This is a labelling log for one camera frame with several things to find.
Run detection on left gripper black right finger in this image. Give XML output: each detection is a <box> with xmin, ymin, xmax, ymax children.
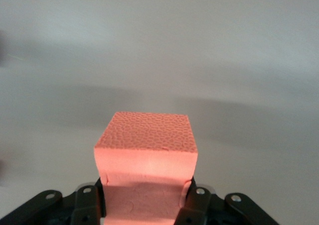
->
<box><xmin>173</xmin><ymin>178</ymin><xmax>213</xmax><ymax>225</ymax></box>

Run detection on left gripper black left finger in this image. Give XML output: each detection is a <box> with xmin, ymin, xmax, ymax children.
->
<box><xmin>71</xmin><ymin>177</ymin><xmax>107</xmax><ymax>225</ymax></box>

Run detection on orange foam block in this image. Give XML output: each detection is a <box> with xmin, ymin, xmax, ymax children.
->
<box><xmin>93</xmin><ymin>111</ymin><xmax>199</xmax><ymax>225</ymax></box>

